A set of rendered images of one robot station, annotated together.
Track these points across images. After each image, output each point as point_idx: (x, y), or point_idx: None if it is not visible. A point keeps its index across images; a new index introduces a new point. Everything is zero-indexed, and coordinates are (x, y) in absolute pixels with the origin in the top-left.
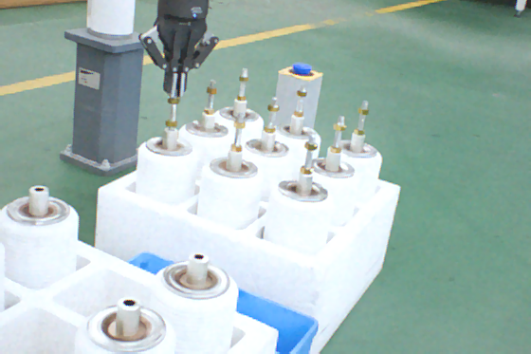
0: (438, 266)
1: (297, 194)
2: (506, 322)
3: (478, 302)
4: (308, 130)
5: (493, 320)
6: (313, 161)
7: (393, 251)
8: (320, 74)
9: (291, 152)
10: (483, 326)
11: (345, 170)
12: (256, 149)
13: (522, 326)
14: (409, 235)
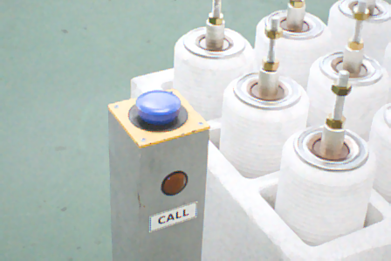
0: (45, 167)
1: (376, 7)
2: (84, 96)
3: (77, 119)
4: (244, 85)
5: (94, 101)
6: (310, 34)
7: (71, 205)
8: (120, 103)
9: (319, 58)
10: (115, 100)
11: (281, 17)
12: (372, 65)
13: (76, 88)
14: (3, 221)
